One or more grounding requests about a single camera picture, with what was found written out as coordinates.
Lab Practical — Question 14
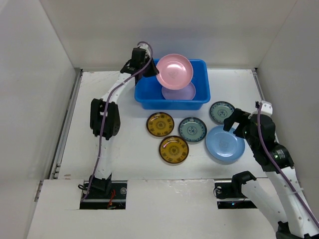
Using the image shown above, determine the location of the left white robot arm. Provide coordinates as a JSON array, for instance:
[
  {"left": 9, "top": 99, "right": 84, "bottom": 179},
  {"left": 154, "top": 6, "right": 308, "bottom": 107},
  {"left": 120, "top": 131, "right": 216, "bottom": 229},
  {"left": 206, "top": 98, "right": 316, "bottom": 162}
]
[{"left": 82, "top": 41, "right": 159, "bottom": 199}]

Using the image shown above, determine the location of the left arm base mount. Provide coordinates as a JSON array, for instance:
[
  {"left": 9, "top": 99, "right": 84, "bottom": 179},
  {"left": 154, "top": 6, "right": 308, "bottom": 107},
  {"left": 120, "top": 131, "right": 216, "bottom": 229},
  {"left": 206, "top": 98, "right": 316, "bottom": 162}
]
[{"left": 79, "top": 181, "right": 128, "bottom": 210}]

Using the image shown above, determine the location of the purple plastic plate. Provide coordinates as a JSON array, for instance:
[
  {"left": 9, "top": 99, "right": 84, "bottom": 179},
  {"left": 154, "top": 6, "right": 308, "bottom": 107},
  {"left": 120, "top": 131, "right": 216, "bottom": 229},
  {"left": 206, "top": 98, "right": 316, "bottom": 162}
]
[{"left": 161, "top": 82, "right": 196, "bottom": 100}]

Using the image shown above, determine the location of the blue white plate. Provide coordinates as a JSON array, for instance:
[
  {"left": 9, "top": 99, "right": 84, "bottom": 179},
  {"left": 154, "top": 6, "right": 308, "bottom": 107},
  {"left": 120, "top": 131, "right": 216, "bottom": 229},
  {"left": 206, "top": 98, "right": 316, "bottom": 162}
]
[
  {"left": 209, "top": 101, "right": 235, "bottom": 125},
  {"left": 178, "top": 117, "right": 207, "bottom": 143}
]

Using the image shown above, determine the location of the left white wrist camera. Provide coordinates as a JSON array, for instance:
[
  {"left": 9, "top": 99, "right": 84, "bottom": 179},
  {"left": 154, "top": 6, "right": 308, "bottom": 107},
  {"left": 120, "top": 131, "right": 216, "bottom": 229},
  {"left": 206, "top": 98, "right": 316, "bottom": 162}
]
[{"left": 138, "top": 42, "right": 151, "bottom": 55}]

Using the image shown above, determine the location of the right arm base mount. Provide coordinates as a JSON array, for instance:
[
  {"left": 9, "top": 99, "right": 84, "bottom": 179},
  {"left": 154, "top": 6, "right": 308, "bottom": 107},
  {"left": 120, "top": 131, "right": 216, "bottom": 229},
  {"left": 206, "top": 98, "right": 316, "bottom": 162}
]
[{"left": 213, "top": 180, "right": 257, "bottom": 210}]

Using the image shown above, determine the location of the aluminium rail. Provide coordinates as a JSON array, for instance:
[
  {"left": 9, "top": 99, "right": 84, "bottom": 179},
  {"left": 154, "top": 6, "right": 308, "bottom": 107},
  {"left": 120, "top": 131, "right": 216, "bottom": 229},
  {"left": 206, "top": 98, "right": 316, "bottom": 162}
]
[
  {"left": 45, "top": 68, "right": 83, "bottom": 179},
  {"left": 251, "top": 67, "right": 281, "bottom": 146}
]

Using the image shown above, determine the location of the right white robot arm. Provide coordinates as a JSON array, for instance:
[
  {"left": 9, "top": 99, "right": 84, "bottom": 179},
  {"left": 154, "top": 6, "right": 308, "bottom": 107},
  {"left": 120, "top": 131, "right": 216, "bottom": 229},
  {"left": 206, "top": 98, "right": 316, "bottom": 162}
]
[{"left": 223, "top": 108, "right": 319, "bottom": 239}]

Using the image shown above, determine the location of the blue white plate centre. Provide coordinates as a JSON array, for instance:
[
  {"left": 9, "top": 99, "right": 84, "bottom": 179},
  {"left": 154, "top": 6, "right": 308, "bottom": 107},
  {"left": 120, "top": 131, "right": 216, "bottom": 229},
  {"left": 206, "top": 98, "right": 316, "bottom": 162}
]
[{"left": 178, "top": 117, "right": 207, "bottom": 143}]

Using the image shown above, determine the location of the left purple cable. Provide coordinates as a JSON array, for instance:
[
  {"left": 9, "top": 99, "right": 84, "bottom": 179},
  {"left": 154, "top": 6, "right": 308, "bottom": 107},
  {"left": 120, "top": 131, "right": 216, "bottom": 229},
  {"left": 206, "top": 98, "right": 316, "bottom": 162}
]
[{"left": 81, "top": 41, "right": 154, "bottom": 202}]

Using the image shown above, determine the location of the pink plastic plate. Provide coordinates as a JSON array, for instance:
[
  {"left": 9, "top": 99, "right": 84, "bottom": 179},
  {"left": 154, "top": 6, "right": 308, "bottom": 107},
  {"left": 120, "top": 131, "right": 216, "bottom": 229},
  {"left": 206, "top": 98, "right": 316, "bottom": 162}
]
[{"left": 156, "top": 54, "right": 193, "bottom": 90}]

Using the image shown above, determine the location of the left aluminium rail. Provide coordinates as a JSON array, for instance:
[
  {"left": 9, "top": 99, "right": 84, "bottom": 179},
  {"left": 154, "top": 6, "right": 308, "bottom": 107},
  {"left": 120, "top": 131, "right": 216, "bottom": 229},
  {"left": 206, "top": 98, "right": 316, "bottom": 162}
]
[{"left": 45, "top": 68, "right": 83, "bottom": 179}]

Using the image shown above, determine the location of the light blue plastic plate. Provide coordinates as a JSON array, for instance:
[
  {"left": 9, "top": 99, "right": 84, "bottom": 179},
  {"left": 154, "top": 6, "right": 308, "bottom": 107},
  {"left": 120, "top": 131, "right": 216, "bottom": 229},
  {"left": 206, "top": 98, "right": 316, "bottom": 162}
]
[{"left": 205, "top": 125, "right": 245, "bottom": 163}]

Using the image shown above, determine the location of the yellow patterned plate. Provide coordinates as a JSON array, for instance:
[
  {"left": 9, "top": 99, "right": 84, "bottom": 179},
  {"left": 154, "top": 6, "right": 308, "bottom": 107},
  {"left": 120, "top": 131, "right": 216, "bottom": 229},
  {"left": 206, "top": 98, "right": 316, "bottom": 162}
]
[
  {"left": 146, "top": 112, "right": 175, "bottom": 137},
  {"left": 159, "top": 135, "right": 189, "bottom": 164}
]

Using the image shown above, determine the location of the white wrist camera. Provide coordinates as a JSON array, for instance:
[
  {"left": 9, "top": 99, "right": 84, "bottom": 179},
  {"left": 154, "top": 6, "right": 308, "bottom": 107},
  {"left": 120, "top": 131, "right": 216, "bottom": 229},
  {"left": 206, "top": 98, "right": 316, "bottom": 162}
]
[
  {"left": 138, "top": 42, "right": 151, "bottom": 55},
  {"left": 253, "top": 101, "right": 273, "bottom": 117}
]

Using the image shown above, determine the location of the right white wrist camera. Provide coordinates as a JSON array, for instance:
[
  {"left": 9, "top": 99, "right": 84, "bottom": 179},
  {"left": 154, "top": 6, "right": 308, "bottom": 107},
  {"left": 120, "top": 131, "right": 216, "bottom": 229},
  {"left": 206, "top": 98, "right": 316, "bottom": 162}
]
[{"left": 253, "top": 101, "right": 273, "bottom": 117}]

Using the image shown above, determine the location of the blue plastic bin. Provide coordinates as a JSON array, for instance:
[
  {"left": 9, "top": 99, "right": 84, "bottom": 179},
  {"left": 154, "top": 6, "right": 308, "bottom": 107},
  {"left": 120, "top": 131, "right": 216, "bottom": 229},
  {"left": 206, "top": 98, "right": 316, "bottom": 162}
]
[{"left": 134, "top": 59, "right": 210, "bottom": 111}]

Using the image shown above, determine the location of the blue white plate right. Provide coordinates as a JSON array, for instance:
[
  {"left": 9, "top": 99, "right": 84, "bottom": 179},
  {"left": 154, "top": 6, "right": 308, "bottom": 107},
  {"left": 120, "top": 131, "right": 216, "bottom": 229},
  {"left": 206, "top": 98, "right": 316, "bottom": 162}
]
[{"left": 209, "top": 101, "right": 235, "bottom": 125}]

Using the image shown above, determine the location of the right aluminium rail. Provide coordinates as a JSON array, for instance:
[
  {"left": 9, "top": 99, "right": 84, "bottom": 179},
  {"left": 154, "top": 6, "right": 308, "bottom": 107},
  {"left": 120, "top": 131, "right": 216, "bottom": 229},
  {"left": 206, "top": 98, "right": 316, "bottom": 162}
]
[{"left": 251, "top": 67, "right": 281, "bottom": 146}]

